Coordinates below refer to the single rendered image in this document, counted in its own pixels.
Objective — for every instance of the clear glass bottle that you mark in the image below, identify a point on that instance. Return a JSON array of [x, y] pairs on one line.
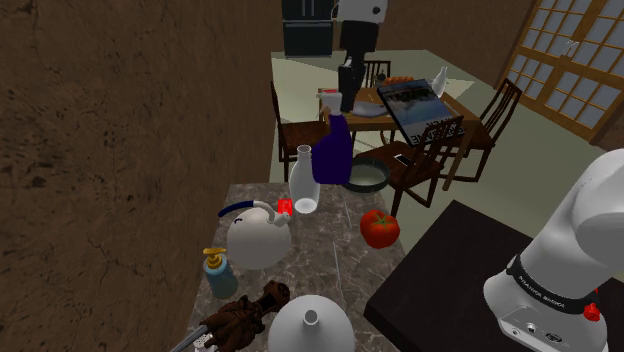
[[304, 183]]

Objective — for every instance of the purple spray bottle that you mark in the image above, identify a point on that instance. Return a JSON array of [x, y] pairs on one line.
[[333, 156]]

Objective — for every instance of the dark robot stand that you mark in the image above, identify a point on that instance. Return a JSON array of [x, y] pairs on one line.
[[438, 273]]

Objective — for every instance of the wooden lattice window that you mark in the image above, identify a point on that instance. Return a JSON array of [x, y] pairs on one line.
[[570, 63]]

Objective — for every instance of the brown figure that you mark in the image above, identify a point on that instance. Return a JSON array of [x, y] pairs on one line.
[[239, 317]]

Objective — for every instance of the white funnel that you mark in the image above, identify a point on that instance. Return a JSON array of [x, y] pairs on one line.
[[312, 331]]

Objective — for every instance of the black refrigerator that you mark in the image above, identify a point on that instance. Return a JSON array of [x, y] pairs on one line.
[[307, 29]]

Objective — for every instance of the dark round baking tin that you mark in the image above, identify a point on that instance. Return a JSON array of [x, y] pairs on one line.
[[365, 181]]

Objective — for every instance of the dark wooden chair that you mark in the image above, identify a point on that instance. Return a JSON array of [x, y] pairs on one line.
[[492, 122], [378, 70], [414, 170], [297, 134]]

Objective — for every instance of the small red box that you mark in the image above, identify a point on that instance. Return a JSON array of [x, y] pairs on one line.
[[284, 207]]

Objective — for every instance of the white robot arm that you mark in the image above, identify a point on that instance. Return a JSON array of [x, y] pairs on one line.
[[560, 263]]

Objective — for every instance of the wooden dining table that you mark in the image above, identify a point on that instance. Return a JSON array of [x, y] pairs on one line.
[[463, 109]]

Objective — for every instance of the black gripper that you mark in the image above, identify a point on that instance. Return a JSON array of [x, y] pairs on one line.
[[358, 38]]

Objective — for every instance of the red tomato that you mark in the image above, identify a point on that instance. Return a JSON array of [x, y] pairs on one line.
[[379, 229]]

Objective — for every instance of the blue soap dispenser gold pump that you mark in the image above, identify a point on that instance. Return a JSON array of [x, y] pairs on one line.
[[222, 278]]

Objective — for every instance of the blue picture book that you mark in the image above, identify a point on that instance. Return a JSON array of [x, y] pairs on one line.
[[414, 109]]

